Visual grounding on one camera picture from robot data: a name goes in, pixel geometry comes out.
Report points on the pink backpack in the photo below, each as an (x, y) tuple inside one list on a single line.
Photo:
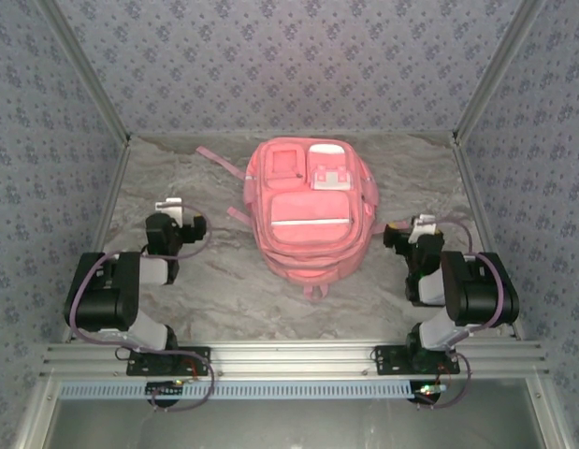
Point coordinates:
[(308, 224)]

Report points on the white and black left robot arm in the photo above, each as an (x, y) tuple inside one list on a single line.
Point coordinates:
[(106, 290)]

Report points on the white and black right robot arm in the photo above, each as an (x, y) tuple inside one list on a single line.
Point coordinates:
[(481, 290)]

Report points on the small black controller board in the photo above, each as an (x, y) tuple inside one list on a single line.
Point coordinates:
[(165, 390), (427, 395)]

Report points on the steel lower basin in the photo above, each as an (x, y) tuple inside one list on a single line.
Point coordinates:
[(293, 425)]

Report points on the aluminium side rail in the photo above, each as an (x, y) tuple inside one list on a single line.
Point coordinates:
[(474, 196), (112, 196)]

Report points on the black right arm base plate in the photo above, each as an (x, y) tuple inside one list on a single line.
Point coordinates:
[(387, 360)]

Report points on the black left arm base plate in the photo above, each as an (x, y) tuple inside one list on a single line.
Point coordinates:
[(195, 359)]

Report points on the aluminium mounting rail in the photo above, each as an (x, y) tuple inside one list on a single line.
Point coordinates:
[(293, 360)]

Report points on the aluminium frame post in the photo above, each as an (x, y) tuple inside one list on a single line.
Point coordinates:
[(493, 75), (88, 75)]

